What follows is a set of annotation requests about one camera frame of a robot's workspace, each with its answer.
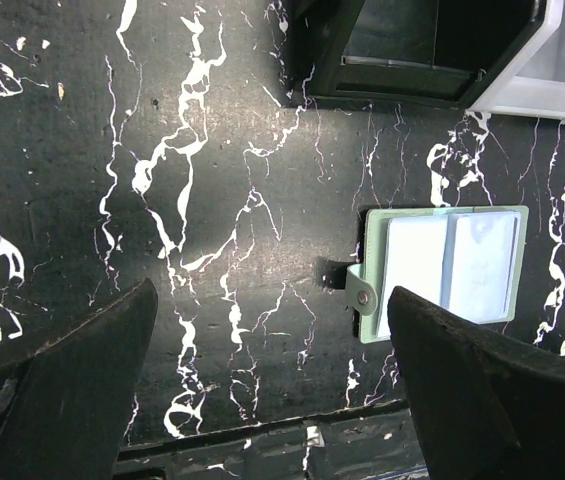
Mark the green card holder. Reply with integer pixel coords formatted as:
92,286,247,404
345,206,529,344

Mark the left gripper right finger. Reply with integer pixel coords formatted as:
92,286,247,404
387,287,565,479

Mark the black bin with white card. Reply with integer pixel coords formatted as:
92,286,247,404
290,0,548,109

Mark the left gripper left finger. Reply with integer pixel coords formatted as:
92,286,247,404
0,279,158,479

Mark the white plastic bin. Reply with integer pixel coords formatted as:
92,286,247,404
469,1,565,120

